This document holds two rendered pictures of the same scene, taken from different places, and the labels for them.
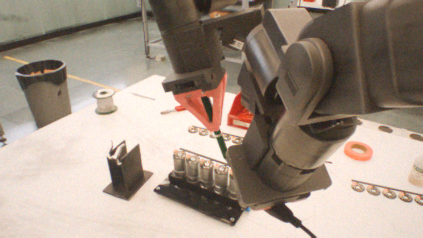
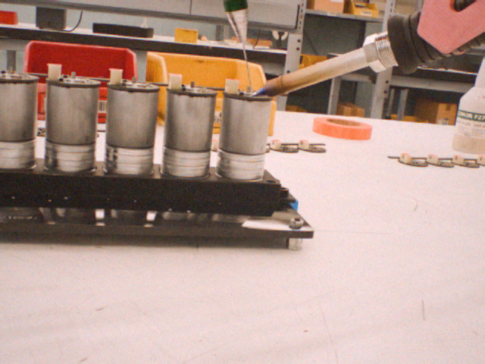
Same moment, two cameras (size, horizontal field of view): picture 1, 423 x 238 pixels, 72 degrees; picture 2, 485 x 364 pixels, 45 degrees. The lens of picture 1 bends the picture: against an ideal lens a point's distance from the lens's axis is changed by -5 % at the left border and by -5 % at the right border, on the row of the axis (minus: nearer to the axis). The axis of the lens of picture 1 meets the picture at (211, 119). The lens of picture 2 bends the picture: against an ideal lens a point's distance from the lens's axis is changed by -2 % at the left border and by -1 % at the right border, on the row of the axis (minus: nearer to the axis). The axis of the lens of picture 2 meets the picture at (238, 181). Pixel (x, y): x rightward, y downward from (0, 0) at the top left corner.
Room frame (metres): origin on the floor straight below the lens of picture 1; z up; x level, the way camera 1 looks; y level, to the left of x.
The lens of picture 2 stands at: (0.18, 0.16, 0.84)
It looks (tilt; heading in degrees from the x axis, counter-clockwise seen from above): 15 degrees down; 316
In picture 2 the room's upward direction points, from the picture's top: 6 degrees clockwise
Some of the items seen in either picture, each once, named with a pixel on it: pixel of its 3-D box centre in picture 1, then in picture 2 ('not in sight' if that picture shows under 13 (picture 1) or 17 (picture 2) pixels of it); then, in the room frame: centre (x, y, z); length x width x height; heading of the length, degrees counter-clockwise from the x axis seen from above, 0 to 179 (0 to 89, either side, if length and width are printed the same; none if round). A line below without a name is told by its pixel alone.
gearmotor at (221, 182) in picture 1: (221, 180); (187, 139); (0.41, -0.02, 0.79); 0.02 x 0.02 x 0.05
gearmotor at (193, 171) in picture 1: (193, 170); (70, 132); (0.43, 0.03, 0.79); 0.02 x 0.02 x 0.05
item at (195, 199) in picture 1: (201, 196); (128, 210); (0.40, 0.02, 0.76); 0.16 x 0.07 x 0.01; 60
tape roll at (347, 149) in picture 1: (358, 151); (342, 127); (0.54, -0.32, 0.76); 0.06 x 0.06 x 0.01
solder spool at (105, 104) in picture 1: (104, 101); not in sight; (0.75, 0.29, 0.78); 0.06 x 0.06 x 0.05
